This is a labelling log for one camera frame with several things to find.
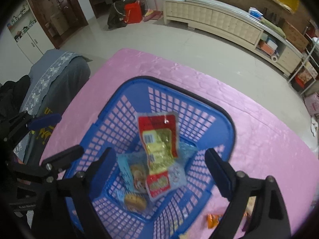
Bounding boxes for orange cartoon snack bar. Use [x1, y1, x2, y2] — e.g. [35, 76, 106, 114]
[207, 214, 223, 229]

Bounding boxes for clear pack blue biscuits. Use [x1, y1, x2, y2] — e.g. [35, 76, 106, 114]
[168, 142, 198, 190]

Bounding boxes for red yellow snack pouch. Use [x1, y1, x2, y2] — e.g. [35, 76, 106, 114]
[136, 112, 179, 201]

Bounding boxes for light blue egg-yolk pastry bag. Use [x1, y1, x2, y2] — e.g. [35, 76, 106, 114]
[117, 151, 148, 194]

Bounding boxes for grey lace-trimmed cloth chair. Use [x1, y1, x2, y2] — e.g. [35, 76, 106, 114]
[14, 49, 91, 165]

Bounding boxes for pink quilted table cover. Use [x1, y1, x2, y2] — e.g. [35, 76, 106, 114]
[42, 49, 318, 238]

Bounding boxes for blue plastic basket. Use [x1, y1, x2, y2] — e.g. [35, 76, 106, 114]
[64, 77, 236, 238]

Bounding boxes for pink gift bag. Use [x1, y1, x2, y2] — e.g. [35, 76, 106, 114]
[304, 93, 319, 116]

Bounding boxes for black bag on floor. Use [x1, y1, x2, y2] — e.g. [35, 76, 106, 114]
[108, 1, 127, 29]

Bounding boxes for red shopping bag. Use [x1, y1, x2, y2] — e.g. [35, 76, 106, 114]
[124, 1, 143, 24]

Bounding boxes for paper towel roll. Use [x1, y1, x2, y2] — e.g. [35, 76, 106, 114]
[271, 54, 279, 62]

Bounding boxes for broom and dustpan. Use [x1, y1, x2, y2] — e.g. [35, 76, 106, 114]
[143, 0, 163, 22]

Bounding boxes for cream TV cabinet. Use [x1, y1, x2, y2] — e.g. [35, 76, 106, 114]
[163, 0, 303, 77]

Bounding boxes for cardboard box on cabinet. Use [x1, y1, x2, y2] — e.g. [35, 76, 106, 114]
[281, 21, 309, 52]

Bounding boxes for green folded towel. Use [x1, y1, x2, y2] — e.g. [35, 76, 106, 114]
[260, 17, 286, 38]

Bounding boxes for blue tissue pack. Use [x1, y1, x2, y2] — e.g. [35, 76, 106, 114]
[248, 7, 263, 21]

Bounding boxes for white wire shelf rack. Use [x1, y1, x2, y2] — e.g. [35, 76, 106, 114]
[288, 34, 318, 96]

